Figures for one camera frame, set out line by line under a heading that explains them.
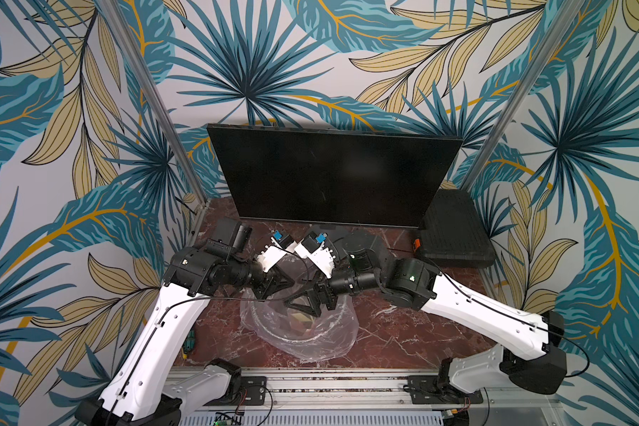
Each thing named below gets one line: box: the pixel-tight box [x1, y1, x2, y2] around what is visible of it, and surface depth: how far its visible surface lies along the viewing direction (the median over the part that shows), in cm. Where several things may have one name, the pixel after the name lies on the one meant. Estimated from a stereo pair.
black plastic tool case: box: [418, 189, 497, 269], surface depth 102 cm
